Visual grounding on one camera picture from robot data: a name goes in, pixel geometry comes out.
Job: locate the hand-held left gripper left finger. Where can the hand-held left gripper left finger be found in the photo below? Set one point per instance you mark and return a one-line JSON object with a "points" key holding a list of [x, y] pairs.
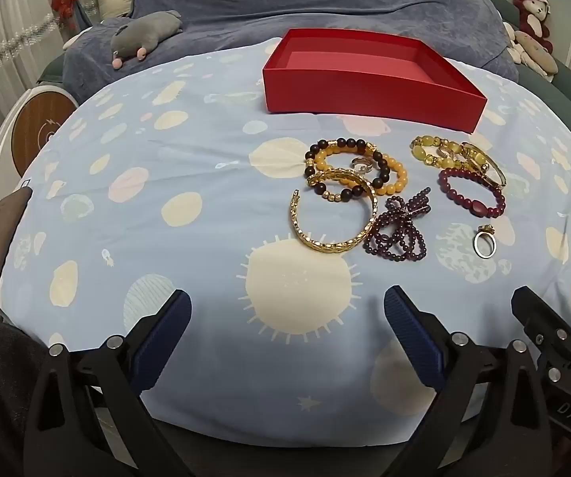
{"points": [[166, 338]]}

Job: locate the grey plush mouse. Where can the grey plush mouse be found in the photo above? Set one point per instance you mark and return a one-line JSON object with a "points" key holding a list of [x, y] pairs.
{"points": [[146, 30]]}

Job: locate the blue planet print tablecloth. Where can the blue planet print tablecloth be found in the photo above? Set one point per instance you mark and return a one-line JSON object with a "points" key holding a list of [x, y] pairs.
{"points": [[166, 134]]}

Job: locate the white curtain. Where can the white curtain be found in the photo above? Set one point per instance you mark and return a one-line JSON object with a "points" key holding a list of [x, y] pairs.
{"points": [[12, 44]]}

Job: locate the white brown spotted plush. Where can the white brown spotted plush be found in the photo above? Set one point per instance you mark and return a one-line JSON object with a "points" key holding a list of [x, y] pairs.
{"points": [[538, 57]]}

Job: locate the white device with brown disc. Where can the white device with brown disc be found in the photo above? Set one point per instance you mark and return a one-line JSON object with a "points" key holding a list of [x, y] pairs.
{"points": [[32, 134]]}

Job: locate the gold cuff bangle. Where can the gold cuff bangle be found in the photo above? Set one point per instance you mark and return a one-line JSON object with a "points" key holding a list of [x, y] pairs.
{"points": [[315, 244]]}

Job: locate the red cardboard box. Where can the red cardboard box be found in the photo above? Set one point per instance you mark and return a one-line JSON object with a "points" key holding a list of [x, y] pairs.
{"points": [[365, 94]]}

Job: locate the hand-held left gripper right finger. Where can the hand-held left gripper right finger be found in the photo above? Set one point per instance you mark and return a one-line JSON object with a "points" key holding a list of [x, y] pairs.
{"points": [[414, 338]]}

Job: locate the red monkey plush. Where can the red monkey plush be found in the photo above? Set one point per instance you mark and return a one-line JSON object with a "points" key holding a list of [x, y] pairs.
{"points": [[531, 15]]}

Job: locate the brown padded panel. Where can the brown padded panel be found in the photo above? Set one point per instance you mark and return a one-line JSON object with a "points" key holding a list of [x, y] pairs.
{"points": [[2, 228]]}

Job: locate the red bow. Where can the red bow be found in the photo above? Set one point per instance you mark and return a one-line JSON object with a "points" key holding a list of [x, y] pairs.
{"points": [[64, 2]]}

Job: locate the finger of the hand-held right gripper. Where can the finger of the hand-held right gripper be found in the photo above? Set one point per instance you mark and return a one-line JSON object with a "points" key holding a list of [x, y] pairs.
{"points": [[538, 313]]}

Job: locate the thin gold bangle yellow stones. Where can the thin gold bangle yellow stones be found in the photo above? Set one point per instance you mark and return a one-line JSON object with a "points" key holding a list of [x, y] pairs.
{"points": [[479, 159]]}

